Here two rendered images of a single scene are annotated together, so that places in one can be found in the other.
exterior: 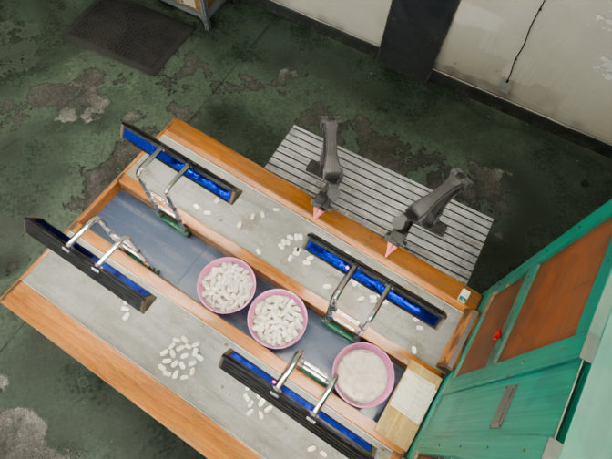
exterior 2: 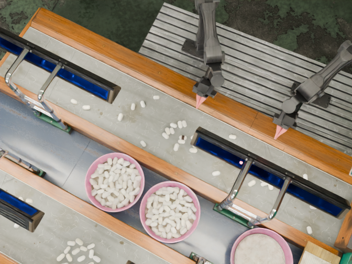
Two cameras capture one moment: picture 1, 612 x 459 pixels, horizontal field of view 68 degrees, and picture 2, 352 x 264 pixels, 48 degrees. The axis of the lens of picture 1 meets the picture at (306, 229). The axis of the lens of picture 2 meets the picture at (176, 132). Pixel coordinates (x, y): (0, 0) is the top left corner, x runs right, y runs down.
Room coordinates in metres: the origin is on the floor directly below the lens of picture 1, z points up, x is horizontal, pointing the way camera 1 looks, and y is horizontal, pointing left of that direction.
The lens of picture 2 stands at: (0.32, 0.08, 2.51)
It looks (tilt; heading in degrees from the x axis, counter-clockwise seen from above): 73 degrees down; 358
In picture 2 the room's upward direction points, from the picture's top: 2 degrees clockwise
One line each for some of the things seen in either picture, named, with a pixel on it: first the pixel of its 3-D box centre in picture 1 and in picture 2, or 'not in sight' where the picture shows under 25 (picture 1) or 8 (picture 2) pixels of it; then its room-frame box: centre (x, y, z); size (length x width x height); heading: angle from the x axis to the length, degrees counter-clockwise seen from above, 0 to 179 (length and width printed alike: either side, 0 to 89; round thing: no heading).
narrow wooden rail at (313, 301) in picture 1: (268, 273); (155, 164); (0.69, 0.16, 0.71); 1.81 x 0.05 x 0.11; 62
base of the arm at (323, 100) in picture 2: (429, 219); (312, 92); (1.06, -0.62, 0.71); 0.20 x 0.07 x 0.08; 66
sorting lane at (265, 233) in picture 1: (289, 242); (172, 131); (0.85, 0.08, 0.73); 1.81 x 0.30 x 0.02; 62
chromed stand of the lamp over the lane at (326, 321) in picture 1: (355, 305); (249, 195); (0.53, -0.24, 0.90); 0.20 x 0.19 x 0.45; 62
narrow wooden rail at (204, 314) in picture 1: (227, 331); (120, 227); (0.41, 0.31, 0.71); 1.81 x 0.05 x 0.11; 62
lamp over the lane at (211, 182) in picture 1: (178, 159); (48, 59); (1.05, 0.58, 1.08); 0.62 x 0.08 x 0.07; 62
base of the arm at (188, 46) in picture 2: (324, 169); (201, 48); (1.30, -0.07, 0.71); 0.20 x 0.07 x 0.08; 66
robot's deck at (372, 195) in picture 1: (352, 237); (236, 116); (0.95, -0.24, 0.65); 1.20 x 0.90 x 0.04; 66
